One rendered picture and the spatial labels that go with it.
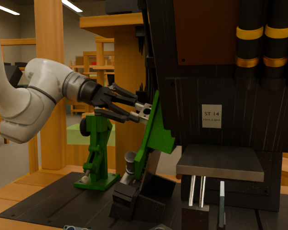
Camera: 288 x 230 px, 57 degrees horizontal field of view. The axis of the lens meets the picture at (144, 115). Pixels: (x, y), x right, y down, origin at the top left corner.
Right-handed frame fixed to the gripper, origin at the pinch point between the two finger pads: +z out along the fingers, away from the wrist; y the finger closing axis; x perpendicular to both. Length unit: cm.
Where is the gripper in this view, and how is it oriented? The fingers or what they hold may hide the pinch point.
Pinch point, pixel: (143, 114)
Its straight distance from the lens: 82.5
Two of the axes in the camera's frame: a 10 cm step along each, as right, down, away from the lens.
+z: 9.1, 3.8, -1.7
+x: -0.7, 5.6, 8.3
